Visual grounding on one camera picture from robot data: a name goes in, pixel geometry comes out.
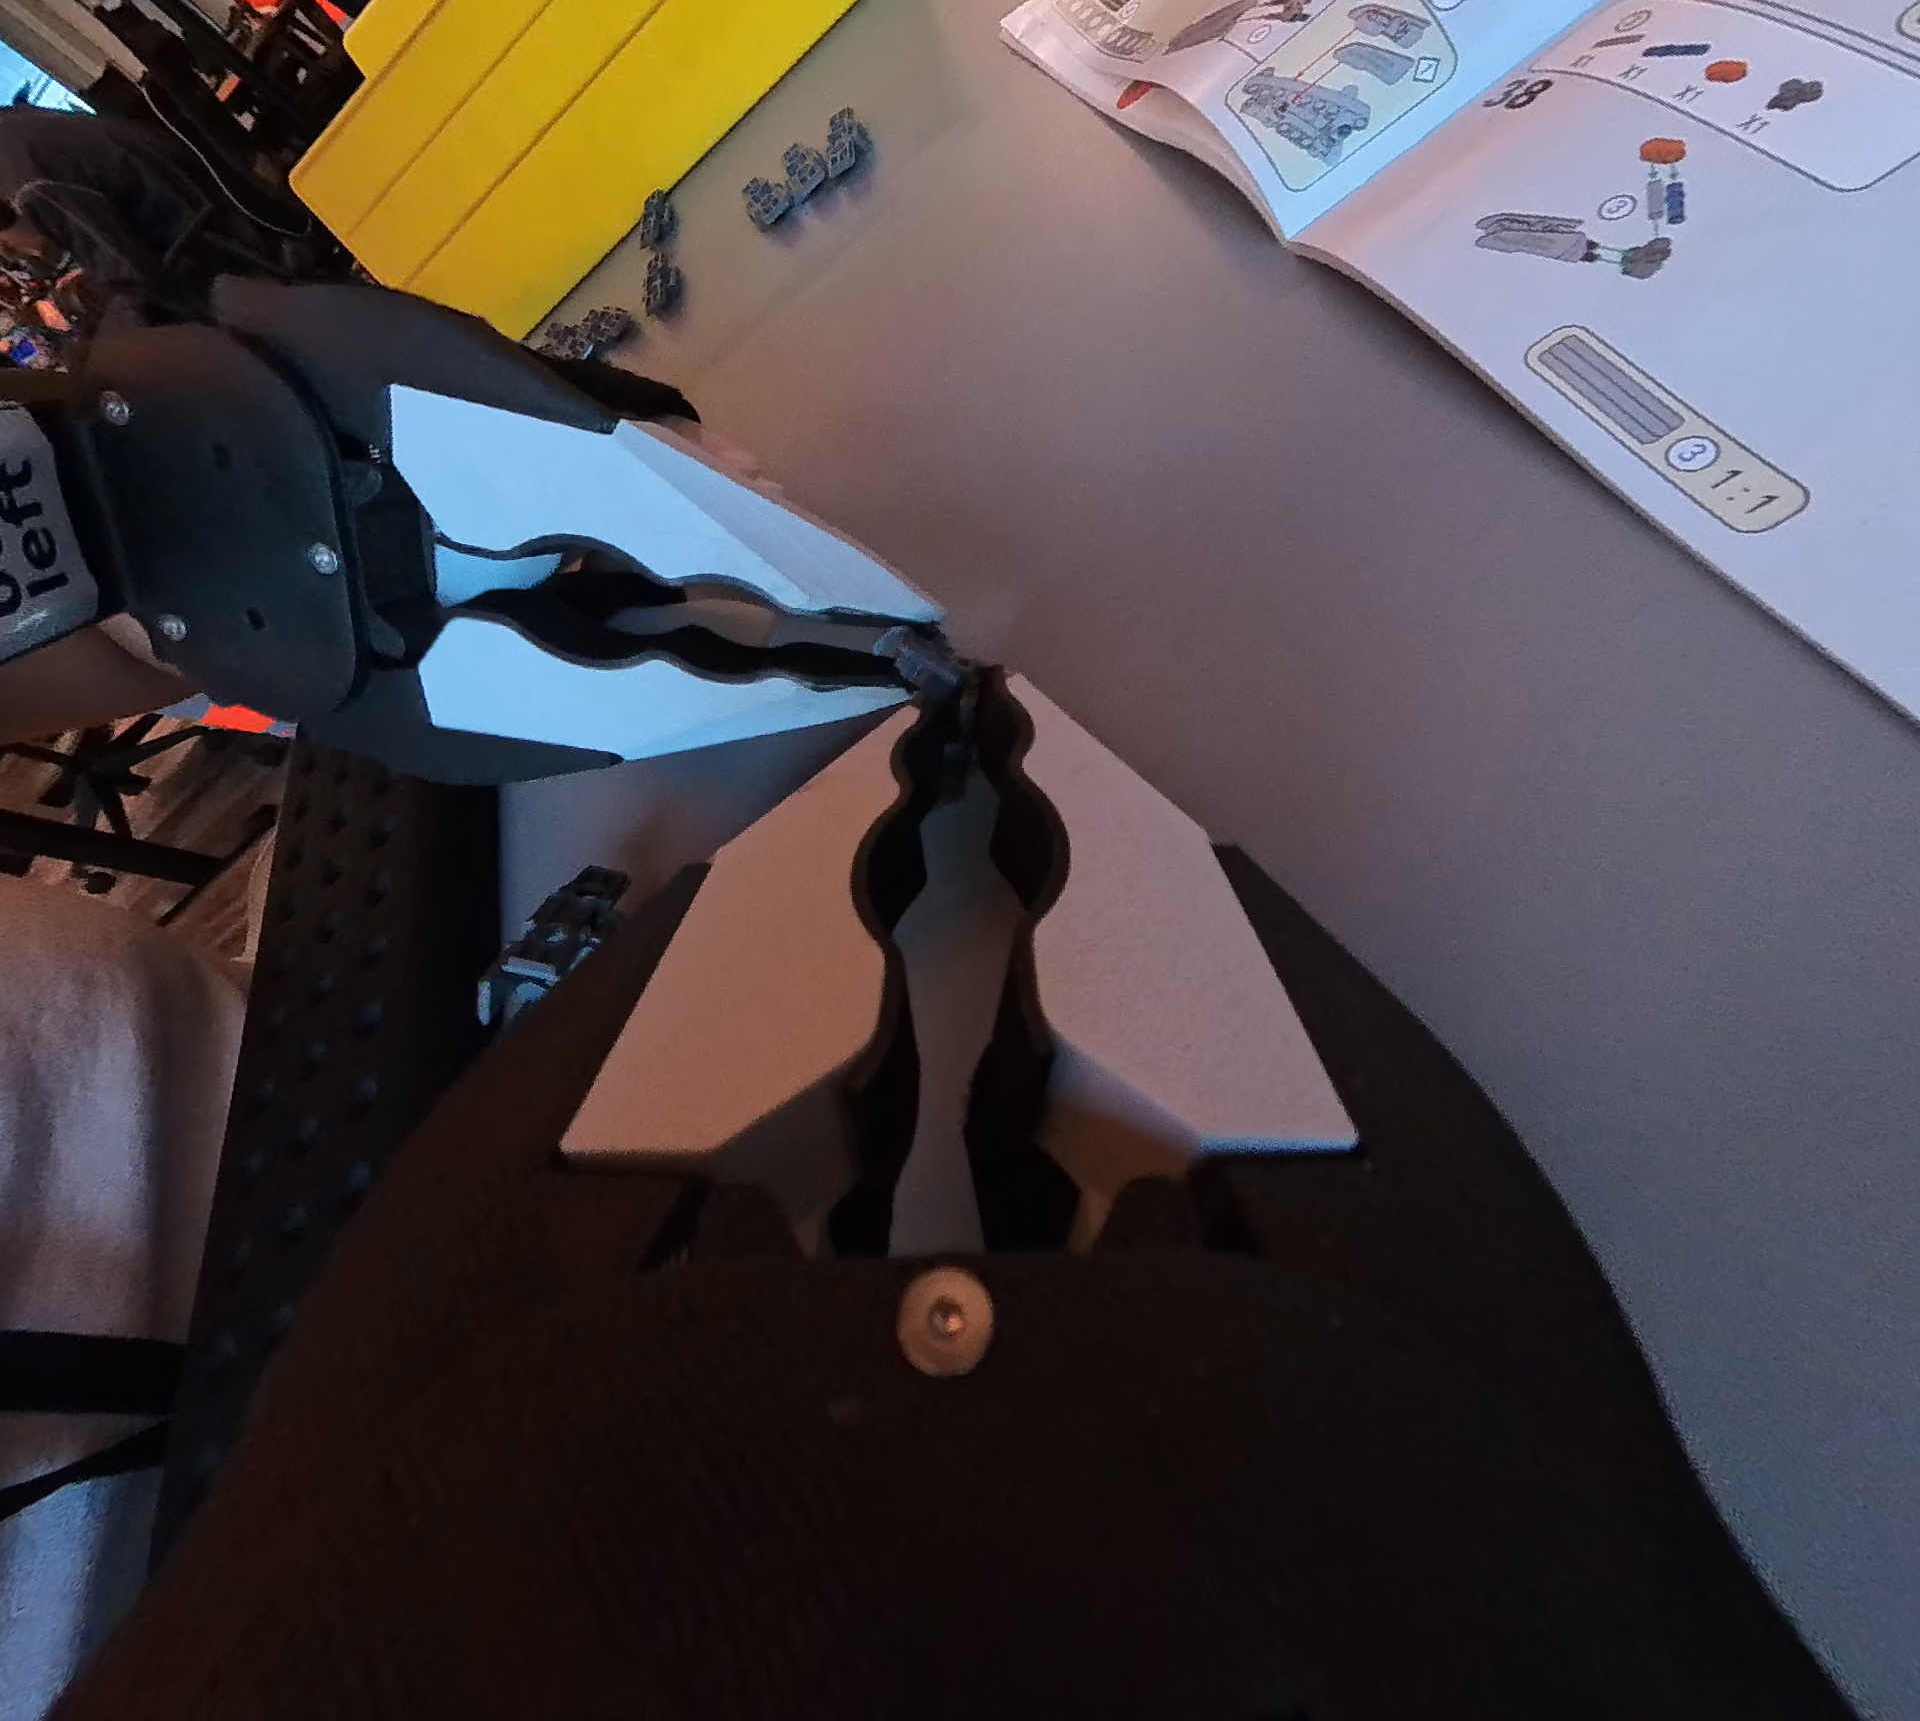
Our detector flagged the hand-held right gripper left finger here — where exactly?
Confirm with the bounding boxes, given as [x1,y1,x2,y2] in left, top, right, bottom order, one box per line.
[558,700,944,1256]

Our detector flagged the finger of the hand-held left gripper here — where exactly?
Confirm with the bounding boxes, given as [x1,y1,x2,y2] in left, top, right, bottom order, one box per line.
[408,611,919,762]
[384,381,951,638]

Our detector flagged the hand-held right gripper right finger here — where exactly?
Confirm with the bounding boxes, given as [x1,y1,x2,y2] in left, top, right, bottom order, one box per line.
[973,669,1362,1256]

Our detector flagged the grey toy track chain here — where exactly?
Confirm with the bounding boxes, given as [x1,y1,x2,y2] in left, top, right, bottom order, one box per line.
[476,866,633,1025]

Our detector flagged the person's left forearm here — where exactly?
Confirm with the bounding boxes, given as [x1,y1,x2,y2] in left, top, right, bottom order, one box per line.
[0,623,204,741]

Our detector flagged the grey desk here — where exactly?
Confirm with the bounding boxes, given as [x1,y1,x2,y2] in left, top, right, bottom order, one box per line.
[495,0,1920,1693]

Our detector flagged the black office chair base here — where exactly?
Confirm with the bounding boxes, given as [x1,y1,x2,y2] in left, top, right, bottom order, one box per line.
[0,717,288,929]

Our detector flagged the black perforated chair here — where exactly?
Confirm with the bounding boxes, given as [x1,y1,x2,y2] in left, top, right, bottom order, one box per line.
[150,730,504,1573]

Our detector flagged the scattered loose track links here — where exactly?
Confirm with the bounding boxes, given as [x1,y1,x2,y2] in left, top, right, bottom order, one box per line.
[541,109,877,361]

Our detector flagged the yellow plastic bin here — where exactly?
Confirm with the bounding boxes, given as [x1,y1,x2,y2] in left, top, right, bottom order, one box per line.
[288,0,919,341]

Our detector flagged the white instruction booklet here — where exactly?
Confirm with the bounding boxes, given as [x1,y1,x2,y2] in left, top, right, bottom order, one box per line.
[1002,0,1920,720]

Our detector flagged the black harness strap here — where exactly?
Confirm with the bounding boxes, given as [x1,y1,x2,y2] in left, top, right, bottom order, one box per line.
[0,1331,183,1416]
[0,1425,170,1522]

